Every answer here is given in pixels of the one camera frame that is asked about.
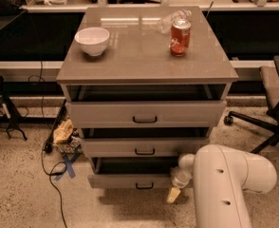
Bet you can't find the grey drawer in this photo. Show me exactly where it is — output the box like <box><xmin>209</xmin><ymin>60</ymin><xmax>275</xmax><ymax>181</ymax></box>
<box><xmin>81</xmin><ymin>137</ymin><xmax>209</xmax><ymax>157</ymax></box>
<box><xmin>88</xmin><ymin>157</ymin><xmax>178</xmax><ymax>190</ymax></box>
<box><xmin>65</xmin><ymin>101</ymin><xmax>226</xmax><ymax>128</ymax></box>

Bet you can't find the black tripod stand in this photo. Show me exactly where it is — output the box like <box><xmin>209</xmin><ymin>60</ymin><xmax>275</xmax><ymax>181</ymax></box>
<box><xmin>0</xmin><ymin>76</ymin><xmax>28</xmax><ymax>141</ymax></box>

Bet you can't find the red soda can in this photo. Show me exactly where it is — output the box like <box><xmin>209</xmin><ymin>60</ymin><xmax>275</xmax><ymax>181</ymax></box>
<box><xmin>170</xmin><ymin>19</ymin><xmax>191</xmax><ymax>56</ymax></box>

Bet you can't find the grey top drawer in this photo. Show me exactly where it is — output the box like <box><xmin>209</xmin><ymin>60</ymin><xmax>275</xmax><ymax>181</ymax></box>
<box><xmin>65</xmin><ymin>101</ymin><xmax>226</xmax><ymax>128</ymax></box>

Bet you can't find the clear plastic bottle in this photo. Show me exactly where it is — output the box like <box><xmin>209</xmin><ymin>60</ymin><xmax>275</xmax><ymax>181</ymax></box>
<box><xmin>158</xmin><ymin>9</ymin><xmax>192</xmax><ymax>34</ymax></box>

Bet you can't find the white bowl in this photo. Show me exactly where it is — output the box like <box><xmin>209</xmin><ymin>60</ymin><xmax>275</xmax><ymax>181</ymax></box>
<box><xmin>74</xmin><ymin>28</ymin><xmax>110</xmax><ymax>56</ymax></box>

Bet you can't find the grey bottom drawer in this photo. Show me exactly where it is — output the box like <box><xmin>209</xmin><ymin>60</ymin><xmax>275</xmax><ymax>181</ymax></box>
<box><xmin>88</xmin><ymin>157</ymin><xmax>178</xmax><ymax>190</ymax></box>

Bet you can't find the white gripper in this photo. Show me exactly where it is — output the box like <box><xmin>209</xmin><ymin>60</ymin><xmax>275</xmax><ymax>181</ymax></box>
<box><xmin>167</xmin><ymin>166</ymin><xmax>193</xmax><ymax>203</ymax></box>

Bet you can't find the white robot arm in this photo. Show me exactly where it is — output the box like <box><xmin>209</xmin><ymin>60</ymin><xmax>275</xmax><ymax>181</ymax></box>
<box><xmin>167</xmin><ymin>144</ymin><xmax>277</xmax><ymax>228</ymax></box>

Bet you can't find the blue tape cross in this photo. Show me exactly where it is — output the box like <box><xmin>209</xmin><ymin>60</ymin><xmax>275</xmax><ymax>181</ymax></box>
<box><xmin>54</xmin><ymin>153</ymin><xmax>81</xmax><ymax>181</ymax></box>

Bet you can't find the black office chair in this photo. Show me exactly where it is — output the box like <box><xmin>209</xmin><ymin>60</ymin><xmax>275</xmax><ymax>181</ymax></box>
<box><xmin>224</xmin><ymin>55</ymin><xmax>279</xmax><ymax>154</ymax></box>

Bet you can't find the yellow snack bag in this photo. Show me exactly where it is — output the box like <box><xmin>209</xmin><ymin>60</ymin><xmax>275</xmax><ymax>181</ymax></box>
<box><xmin>53</xmin><ymin>119</ymin><xmax>74</xmax><ymax>143</ymax></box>

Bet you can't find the grey middle drawer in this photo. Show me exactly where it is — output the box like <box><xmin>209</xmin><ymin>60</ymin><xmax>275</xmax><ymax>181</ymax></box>
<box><xmin>81</xmin><ymin>137</ymin><xmax>209</xmax><ymax>157</ymax></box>

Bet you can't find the grey drawer cabinet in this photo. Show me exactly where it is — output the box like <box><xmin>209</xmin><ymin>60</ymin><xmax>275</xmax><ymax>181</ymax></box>
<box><xmin>55</xmin><ymin>6</ymin><xmax>239</xmax><ymax>195</ymax></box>

